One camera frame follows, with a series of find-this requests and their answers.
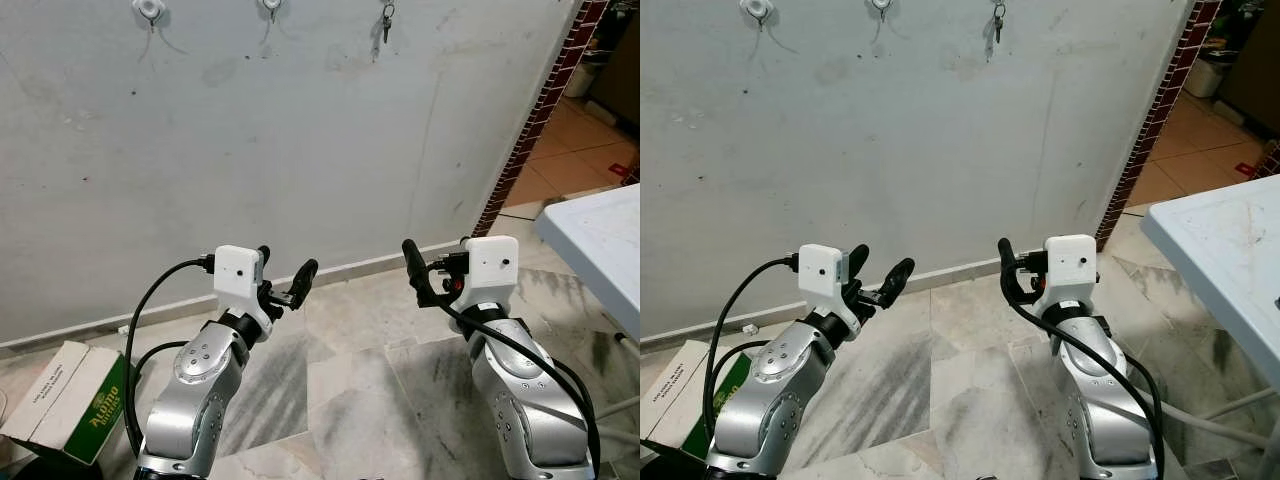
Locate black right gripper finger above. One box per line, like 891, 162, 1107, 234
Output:
401, 238, 441, 309
997, 237, 1036, 306

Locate white plastic table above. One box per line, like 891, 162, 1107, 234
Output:
1139, 174, 1280, 393
532, 184, 641, 343

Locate white green cardboard box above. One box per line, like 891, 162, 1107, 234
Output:
0, 340, 138, 467
640, 339, 758, 462

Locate white table leg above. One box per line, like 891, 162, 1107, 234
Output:
1215, 384, 1280, 414
1160, 405, 1280, 451
590, 394, 641, 422

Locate white plastic bin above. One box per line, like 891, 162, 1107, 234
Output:
1185, 48, 1238, 99
578, 48, 613, 98

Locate dark brown cabinet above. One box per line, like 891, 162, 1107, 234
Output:
598, 0, 641, 127
1215, 0, 1280, 137

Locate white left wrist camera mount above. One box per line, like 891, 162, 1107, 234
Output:
796, 243, 852, 323
212, 244, 267, 323

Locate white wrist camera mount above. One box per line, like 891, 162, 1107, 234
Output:
212, 244, 267, 323
462, 235, 521, 312
796, 243, 852, 323
1036, 234, 1100, 312

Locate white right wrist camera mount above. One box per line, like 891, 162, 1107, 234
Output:
1036, 234, 1100, 312
462, 235, 521, 312

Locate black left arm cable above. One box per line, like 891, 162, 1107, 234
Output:
122, 254, 217, 457
702, 254, 801, 441

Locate dark red tiled wall edge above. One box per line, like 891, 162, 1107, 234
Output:
1094, 0, 1227, 252
472, 0, 611, 239

